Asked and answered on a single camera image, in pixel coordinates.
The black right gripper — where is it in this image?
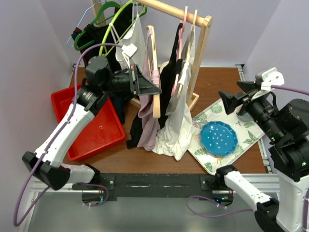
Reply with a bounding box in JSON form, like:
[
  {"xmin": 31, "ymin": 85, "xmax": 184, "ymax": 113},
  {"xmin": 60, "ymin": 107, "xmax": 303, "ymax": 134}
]
[{"xmin": 218, "ymin": 79, "xmax": 285, "ymax": 140}]

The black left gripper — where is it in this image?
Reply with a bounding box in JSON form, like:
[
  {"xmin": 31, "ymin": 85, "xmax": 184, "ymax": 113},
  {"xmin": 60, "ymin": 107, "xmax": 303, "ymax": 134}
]
[{"xmin": 101, "ymin": 63, "xmax": 162, "ymax": 95}]

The beige hanger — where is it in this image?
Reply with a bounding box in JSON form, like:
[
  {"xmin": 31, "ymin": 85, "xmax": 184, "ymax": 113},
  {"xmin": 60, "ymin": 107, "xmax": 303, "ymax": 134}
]
[
  {"xmin": 146, "ymin": 25, "xmax": 161, "ymax": 119},
  {"xmin": 174, "ymin": 9, "xmax": 197, "ymax": 101}
]

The pink tank top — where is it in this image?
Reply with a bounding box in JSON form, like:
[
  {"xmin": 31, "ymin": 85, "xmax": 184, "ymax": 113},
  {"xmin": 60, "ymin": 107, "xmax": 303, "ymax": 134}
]
[{"xmin": 137, "ymin": 25, "xmax": 162, "ymax": 152}]

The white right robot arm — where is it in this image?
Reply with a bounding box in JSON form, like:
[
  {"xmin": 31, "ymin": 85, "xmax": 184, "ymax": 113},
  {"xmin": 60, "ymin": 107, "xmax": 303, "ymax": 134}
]
[{"xmin": 215, "ymin": 81, "xmax": 309, "ymax": 232}]

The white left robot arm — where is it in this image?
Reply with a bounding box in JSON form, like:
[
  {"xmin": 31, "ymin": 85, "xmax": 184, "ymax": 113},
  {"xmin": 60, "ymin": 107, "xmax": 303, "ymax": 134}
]
[{"xmin": 22, "ymin": 56, "xmax": 162, "ymax": 190}]

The black tank top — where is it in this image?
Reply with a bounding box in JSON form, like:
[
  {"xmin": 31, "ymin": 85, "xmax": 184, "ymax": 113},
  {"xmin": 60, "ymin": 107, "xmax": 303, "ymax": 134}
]
[{"xmin": 126, "ymin": 23, "xmax": 183, "ymax": 149}]

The white tank top left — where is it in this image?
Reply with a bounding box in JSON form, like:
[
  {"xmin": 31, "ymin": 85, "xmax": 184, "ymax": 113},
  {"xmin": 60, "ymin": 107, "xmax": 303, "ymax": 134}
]
[{"xmin": 115, "ymin": 4, "xmax": 147, "ymax": 71}]

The white tank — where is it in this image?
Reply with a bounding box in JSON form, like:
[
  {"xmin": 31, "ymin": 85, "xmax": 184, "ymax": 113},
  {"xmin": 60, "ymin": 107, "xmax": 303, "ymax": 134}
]
[
  {"xmin": 153, "ymin": 31, "xmax": 196, "ymax": 161},
  {"xmin": 115, "ymin": 4, "xmax": 147, "ymax": 71}
]

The lime green hanger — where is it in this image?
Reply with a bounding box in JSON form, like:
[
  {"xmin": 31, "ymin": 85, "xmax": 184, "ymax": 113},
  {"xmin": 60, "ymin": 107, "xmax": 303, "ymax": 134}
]
[{"xmin": 101, "ymin": 0, "xmax": 147, "ymax": 44}]

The white tank top right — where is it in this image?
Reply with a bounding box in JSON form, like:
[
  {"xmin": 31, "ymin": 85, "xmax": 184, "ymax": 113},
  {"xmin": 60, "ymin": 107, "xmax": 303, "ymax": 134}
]
[{"xmin": 153, "ymin": 31, "xmax": 196, "ymax": 161}]

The pink hanger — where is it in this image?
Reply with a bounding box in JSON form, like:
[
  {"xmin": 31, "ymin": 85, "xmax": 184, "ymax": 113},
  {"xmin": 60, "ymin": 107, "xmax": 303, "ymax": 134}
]
[{"xmin": 171, "ymin": 5, "xmax": 188, "ymax": 97}]

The dark green hanger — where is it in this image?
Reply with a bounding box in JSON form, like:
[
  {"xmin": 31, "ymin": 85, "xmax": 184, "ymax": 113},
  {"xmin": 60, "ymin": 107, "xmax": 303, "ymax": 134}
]
[{"xmin": 73, "ymin": 0, "xmax": 122, "ymax": 51}]

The grey mug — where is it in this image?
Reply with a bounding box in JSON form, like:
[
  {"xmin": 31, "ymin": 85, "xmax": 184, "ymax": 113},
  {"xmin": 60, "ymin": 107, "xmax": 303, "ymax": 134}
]
[{"xmin": 238, "ymin": 112, "xmax": 253, "ymax": 122}]

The blue dotted plate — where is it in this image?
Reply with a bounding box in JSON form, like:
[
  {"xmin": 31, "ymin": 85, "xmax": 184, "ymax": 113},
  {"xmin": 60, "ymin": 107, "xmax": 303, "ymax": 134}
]
[{"xmin": 200, "ymin": 121, "xmax": 238, "ymax": 156}]

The floral tray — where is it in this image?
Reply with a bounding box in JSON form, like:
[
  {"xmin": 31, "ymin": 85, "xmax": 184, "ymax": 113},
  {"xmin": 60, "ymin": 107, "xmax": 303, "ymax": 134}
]
[{"xmin": 188, "ymin": 99, "xmax": 264, "ymax": 175}]

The red plastic bin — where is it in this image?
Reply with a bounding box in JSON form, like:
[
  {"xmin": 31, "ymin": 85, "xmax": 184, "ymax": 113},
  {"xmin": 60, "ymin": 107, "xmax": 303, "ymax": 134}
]
[{"xmin": 51, "ymin": 87, "xmax": 126, "ymax": 161}]

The dark navy hanging garment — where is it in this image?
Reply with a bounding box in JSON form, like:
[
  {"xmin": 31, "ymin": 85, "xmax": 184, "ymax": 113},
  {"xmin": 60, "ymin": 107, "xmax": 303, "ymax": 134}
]
[{"xmin": 72, "ymin": 7, "xmax": 140, "ymax": 125}]

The wooden clothes rack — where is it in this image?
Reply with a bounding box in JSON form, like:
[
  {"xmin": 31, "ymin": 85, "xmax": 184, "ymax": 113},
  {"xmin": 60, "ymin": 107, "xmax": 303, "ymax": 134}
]
[{"xmin": 90, "ymin": 0, "xmax": 213, "ymax": 112}]

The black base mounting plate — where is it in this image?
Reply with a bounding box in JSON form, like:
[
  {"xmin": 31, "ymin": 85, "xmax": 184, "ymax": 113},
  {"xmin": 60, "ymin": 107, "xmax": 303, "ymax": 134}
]
[{"xmin": 72, "ymin": 173, "xmax": 243, "ymax": 203}]

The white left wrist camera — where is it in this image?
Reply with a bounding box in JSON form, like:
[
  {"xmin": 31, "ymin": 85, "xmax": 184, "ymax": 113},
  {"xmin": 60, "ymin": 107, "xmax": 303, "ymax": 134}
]
[{"xmin": 121, "ymin": 44, "xmax": 138, "ymax": 69}]

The light blue wire hanger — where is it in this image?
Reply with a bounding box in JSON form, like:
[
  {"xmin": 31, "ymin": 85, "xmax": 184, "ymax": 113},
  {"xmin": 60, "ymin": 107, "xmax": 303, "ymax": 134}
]
[{"xmin": 66, "ymin": 0, "xmax": 106, "ymax": 48}]

